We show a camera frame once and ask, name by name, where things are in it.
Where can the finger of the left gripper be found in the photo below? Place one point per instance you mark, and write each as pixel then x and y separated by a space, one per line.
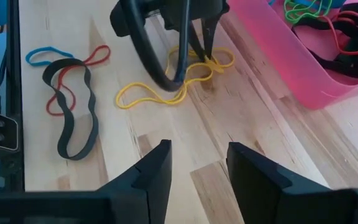
pixel 210 34
pixel 196 39

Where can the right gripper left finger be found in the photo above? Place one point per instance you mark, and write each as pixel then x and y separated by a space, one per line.
pixel 157 186

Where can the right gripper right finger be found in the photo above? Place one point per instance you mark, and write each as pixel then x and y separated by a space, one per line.
pixel 266 199

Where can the yellow rubber band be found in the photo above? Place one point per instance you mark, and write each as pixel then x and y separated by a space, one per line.
pixel 149 100
pixel 214 67

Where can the green rubber band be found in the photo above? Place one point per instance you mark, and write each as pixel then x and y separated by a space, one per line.
pixel 287 12

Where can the wide black rubber band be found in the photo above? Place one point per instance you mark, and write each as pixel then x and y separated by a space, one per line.
pixel 93 109

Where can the large blue rubber band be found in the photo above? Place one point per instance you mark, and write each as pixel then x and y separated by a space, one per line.
pixel 309 3

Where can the pink translucent plastic bin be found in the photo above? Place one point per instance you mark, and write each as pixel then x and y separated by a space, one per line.
pixel 275 46

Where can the thin red rubber band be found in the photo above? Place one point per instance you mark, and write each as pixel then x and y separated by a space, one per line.
pixel 98 60

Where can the small blue rubber band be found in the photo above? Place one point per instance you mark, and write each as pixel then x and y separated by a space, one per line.
pixel 47 48

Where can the black aluminium table frame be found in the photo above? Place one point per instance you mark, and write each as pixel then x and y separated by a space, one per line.
pixel 14 77

